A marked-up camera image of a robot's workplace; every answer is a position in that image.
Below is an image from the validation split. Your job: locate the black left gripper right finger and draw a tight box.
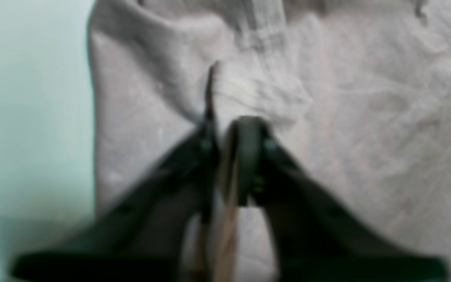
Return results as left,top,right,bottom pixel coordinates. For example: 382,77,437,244
229,116,449,282

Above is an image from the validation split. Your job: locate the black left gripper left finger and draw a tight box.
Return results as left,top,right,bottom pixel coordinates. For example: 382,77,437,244
10,65,220,282

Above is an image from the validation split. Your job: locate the mauve grey t-shirt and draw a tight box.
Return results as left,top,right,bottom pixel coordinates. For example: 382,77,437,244
88,0,451,266

